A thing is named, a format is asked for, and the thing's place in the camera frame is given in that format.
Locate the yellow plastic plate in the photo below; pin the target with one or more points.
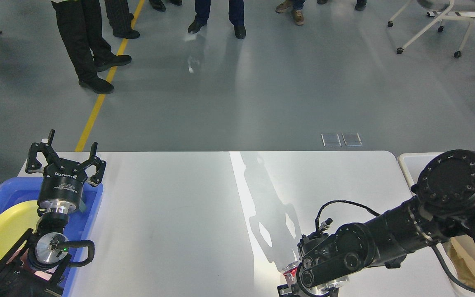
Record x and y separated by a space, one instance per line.
14 222

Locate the floor outlet cover pair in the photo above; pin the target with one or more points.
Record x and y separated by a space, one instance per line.
341 139

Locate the brown paper bag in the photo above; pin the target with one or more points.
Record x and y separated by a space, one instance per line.
461 251

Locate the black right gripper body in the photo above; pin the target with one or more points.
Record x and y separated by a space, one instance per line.
330 289

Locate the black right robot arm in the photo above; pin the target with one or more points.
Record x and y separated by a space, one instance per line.
443 206

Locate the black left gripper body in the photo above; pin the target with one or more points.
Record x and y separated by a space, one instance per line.
61 191

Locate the red snack wrapper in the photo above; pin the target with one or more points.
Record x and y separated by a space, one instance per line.
289 272

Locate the blue plastic tray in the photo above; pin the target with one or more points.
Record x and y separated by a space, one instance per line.
20 189

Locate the white plastic bin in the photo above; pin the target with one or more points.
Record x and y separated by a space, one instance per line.
412 164

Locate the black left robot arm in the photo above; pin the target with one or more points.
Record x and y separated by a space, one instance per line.
35 264

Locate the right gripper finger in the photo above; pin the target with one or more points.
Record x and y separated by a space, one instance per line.
286 290

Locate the pink ribbed mug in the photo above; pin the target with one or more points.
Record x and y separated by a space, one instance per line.
26 266

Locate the white rolling chair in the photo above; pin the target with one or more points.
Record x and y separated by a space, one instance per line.
446 10

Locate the grey-blue mug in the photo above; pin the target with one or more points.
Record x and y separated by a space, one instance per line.
82 205

